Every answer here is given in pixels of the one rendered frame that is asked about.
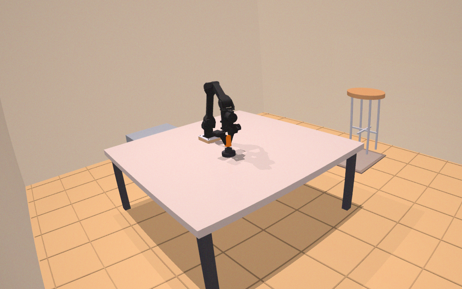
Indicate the dark grey round pedestal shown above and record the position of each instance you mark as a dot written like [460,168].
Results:
[228,152]

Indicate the orange knob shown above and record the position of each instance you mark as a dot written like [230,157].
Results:
[228,141]

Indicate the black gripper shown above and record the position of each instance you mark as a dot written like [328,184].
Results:
[221,133]

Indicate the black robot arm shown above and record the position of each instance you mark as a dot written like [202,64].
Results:
[226,107]

